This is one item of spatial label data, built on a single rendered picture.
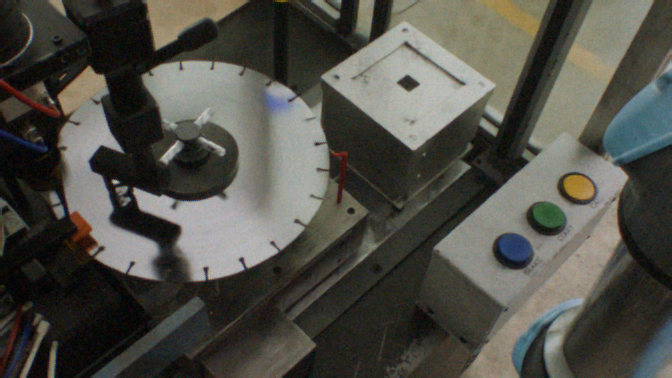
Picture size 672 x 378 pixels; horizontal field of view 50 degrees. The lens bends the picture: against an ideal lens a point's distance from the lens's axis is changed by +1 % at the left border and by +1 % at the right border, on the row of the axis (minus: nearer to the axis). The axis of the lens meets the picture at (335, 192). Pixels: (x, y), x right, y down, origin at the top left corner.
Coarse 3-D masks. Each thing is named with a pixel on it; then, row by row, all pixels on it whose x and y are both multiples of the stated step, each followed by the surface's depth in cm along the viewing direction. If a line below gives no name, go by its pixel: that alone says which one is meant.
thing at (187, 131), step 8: (208, 112) 84; (168, 120) 83; (200, 120) 83; (208, 120) 84; (168, 128) 82; (176, 128) 81; (184, 128) 81; (192, 128) 81; (200, 128) 83; (176, 136) 81; (184, 136) 81; (192, 136) 81; (200, 136) 82; (176, 144) 81; (184, 144) 81; (192, 144) 81; (200, 144) 81; (208, 144) 81; (168, 152) 80; (176, 152) 80; (184, 152) 82; (192, 152) 82; (216, 152) 81; (224, 152) 81; (160, 160) 79; (168, 160) 80
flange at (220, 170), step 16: (208, 128) 87; (224, 128) 88; (160, 144) 85; (224, 144) 86; (176, 160) 83; (192, 160) 82; (208, 160) 84; (224, 160) 85; (176, 176) 83; (192, 176) 83; (208, 176) 83; (224, 176) 83; (176, 192) 82; (192, 192) 82; (208, 192) 83
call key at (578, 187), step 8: (568, 176) 94; (576, 176) 94; (568, 184) 93; (576, 184) 93; (584, 184) 94; (592, 184) 94; (568, 192) 93; (576, 192) 93; (584, 192) 93; (592, 192) 93
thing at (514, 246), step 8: (504, 240) 87; (512, 240) 87; (520, 240) 87; (504, 248) 86; (512, 248) 86; (520, 248) 87; (528, 248) 87; (504, 256) 86; (512, 256) 86; (520, 256) 86; (528, 256) 86
